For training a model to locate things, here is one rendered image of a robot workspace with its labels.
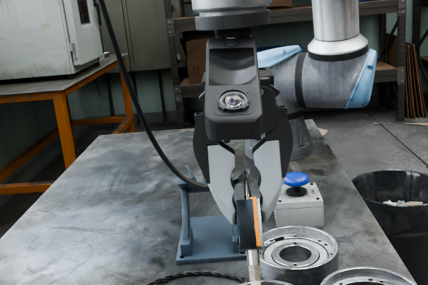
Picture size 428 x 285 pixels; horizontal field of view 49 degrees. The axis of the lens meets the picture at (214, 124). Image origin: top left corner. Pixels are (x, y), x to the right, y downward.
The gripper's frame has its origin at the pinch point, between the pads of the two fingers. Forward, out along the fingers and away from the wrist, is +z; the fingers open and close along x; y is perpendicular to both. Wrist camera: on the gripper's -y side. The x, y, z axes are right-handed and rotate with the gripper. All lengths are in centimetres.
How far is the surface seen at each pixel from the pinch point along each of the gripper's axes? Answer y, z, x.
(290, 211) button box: 20.4, 10.2, -6.5
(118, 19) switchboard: 380, -9, 95
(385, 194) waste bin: 131, 61, -57
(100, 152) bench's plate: 66, 13, 34
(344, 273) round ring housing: 2.8, 9.6, -10.2
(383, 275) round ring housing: 2.3, 9.9, -14.3
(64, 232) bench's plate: 25.0, 13.2, 29.8
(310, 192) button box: 23.5, 8.8, -10.1
